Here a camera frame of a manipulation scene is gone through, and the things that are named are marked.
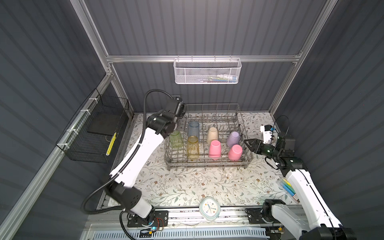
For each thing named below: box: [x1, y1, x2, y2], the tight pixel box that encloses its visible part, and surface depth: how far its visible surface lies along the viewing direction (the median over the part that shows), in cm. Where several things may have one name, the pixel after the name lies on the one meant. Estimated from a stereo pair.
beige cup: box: [207, 127, 218, 145], surface depth 95 cm
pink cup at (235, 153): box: [228, 144, 243, 162], surface depth 86 cm
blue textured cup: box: [188, 121, 200, 141], surface depth 95 cm
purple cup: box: [226, 131, 241, 148], surface depth 91 cm
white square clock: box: [199, 196, 221, 221], surface depth 75 cm
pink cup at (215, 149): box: [208, 140, 222, 160], surface depth 88 cm
